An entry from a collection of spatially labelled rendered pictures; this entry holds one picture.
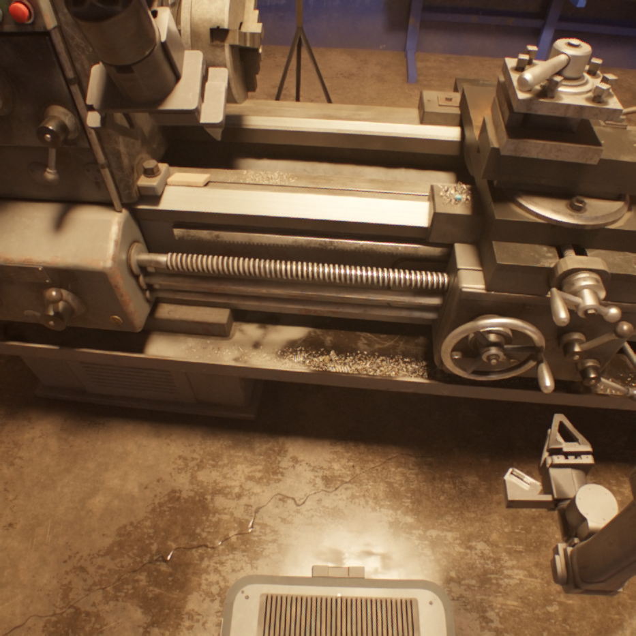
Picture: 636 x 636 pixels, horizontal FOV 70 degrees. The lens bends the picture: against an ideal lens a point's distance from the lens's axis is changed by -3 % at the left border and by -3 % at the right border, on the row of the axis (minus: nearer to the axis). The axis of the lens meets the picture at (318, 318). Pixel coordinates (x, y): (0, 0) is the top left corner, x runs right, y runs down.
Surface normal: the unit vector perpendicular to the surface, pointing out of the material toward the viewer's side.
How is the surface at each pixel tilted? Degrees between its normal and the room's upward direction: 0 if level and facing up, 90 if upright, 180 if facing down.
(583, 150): 90
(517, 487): 11
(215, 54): 80
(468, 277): 0
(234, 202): 36
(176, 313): 0
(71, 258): 32
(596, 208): 0
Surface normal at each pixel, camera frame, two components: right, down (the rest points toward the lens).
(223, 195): -0.06, -0.07
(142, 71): 0.43, 0.89
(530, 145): -0.14, 0.76
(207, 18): -0.07, 0.21
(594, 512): -0.15, -0.65
